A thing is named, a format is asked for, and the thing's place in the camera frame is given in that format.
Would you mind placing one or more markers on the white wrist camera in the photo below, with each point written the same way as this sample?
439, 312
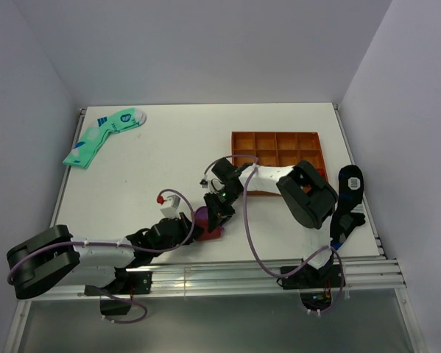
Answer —
213, 185
169, 205

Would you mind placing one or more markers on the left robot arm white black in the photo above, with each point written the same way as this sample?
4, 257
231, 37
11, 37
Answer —
55, 257

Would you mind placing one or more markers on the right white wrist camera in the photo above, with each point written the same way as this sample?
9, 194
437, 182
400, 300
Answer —
213, 185

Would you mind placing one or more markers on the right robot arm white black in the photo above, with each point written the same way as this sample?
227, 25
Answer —
309, 197

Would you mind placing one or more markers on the mint green sock pair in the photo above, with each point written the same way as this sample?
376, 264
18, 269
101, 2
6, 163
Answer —
94, 137

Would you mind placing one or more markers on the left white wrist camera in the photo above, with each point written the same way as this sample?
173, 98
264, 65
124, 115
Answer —
169, 205

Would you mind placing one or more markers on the aluminium table front rail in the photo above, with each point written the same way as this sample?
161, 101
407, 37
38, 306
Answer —
227, 279

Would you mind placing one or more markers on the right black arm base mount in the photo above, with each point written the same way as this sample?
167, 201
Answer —
315, 286

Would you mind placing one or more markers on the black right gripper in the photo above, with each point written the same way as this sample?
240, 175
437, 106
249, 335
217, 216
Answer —
224, 213

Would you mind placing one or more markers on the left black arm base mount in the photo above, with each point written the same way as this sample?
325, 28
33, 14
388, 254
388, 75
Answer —
118, 297

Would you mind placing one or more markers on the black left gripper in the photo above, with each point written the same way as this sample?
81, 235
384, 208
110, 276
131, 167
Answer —
186, 226

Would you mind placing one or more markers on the black blue sock pair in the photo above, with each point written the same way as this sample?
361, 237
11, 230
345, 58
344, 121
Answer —
349, 213

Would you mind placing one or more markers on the orange compartment tray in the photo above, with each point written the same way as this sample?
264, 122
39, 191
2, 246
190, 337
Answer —
276, 153

